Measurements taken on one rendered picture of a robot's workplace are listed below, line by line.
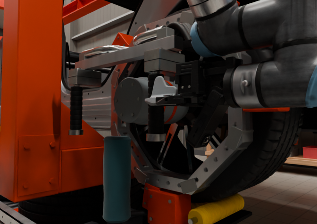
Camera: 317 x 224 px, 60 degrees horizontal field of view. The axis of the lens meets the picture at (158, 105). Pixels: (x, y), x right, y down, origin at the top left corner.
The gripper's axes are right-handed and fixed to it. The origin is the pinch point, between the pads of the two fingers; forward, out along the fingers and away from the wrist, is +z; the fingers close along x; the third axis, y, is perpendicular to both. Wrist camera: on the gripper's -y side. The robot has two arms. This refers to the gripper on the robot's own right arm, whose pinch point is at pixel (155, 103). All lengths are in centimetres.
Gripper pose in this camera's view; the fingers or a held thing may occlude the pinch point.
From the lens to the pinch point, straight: 60.6
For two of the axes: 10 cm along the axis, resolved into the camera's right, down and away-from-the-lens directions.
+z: -7.2, 0.4, 6.9
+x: -6.9, -0.4, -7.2
